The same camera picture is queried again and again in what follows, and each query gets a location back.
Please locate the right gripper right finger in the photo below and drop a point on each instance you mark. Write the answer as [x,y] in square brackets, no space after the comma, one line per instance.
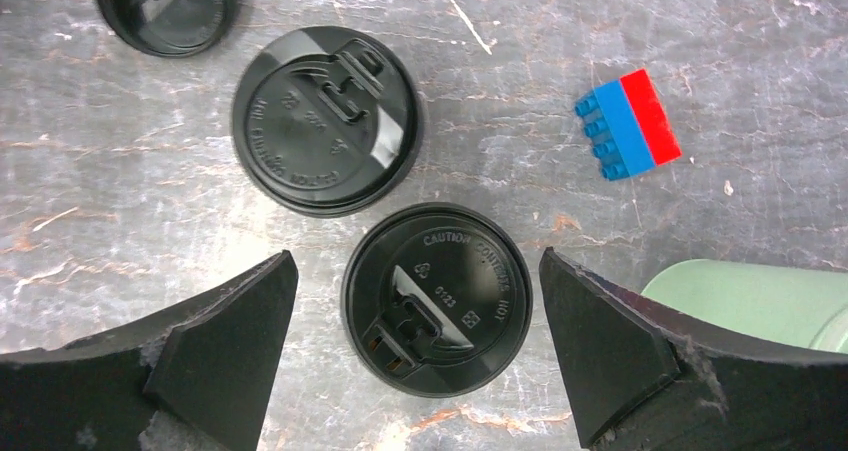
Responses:
[642,376]

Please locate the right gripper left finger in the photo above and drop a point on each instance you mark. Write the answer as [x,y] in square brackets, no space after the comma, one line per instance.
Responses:
[204,366]

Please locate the black lid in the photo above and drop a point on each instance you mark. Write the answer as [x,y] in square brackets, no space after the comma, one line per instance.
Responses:
[436,300]
[169,28]
[326,121]

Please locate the green cup holder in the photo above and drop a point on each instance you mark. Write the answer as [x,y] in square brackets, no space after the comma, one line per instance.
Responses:
[792,306]

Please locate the blue red block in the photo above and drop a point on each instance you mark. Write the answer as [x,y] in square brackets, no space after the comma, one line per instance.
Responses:
[628,127]

